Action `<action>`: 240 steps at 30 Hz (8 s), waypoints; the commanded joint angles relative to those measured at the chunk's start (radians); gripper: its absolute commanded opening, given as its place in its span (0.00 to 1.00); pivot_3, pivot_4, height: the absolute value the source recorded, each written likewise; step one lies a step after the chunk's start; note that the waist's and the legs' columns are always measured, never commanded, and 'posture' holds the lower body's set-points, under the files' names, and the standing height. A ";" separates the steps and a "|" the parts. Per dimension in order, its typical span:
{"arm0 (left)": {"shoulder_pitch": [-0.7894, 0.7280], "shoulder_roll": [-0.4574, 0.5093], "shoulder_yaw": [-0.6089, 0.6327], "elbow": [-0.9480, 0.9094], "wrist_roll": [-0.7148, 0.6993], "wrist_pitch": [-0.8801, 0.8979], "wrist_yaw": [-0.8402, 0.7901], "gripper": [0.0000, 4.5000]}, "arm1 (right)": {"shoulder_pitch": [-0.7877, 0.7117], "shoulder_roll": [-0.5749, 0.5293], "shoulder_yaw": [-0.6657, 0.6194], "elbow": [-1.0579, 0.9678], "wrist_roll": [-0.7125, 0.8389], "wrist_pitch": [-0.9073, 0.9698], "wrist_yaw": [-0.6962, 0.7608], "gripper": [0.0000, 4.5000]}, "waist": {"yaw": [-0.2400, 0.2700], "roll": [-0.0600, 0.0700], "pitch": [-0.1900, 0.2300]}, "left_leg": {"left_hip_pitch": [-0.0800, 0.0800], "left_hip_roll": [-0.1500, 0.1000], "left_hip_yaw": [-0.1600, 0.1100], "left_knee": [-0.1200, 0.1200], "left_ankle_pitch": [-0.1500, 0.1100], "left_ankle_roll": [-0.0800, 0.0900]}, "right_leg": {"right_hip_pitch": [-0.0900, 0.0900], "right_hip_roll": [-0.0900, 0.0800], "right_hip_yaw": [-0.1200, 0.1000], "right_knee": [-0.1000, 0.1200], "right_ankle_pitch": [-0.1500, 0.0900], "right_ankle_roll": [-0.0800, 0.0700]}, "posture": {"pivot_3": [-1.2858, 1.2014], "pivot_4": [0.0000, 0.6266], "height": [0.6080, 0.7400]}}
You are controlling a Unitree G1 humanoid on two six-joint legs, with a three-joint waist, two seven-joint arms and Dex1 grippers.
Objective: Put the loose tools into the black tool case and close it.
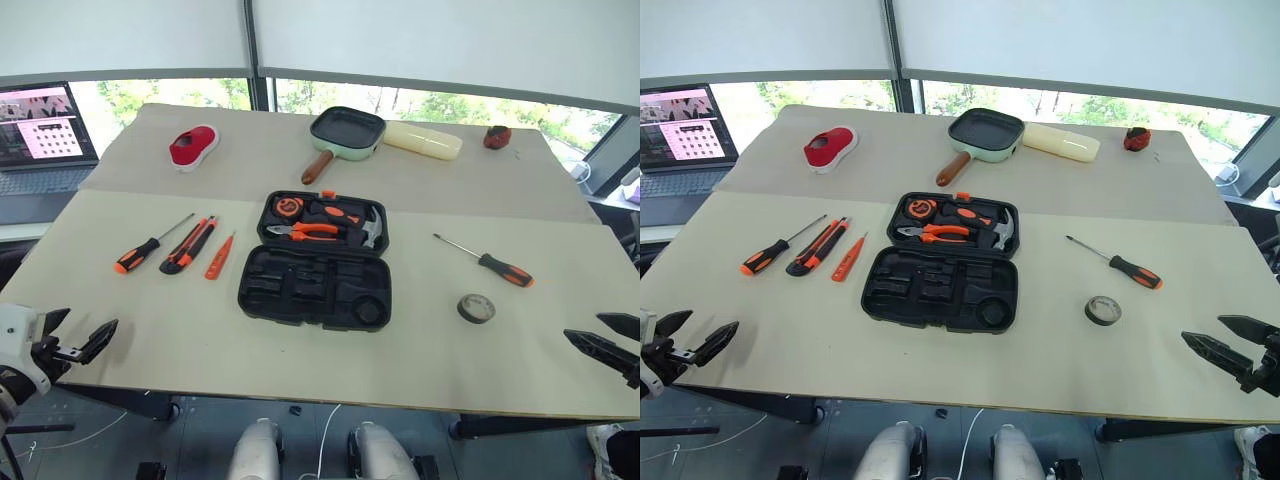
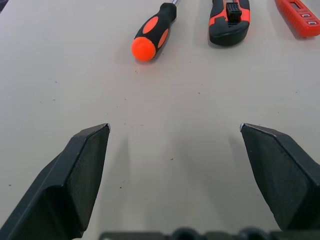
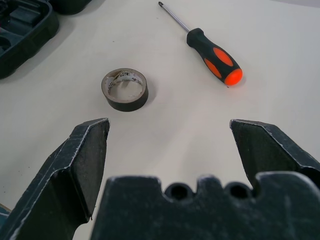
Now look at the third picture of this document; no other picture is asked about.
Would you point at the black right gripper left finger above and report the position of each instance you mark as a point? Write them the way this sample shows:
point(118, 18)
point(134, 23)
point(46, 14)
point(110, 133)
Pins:
point(57, 175)

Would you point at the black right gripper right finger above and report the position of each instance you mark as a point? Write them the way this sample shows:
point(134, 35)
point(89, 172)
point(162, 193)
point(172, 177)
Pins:
point(270, 150)

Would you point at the black orange Phillips screwdriver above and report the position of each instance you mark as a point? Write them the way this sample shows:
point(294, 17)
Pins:
point(215, 57)

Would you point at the black tool case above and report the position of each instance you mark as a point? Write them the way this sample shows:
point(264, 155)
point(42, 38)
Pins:
point(25, 37)

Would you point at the black tape roll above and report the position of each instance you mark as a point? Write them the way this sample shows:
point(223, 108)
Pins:
point(130, 102)

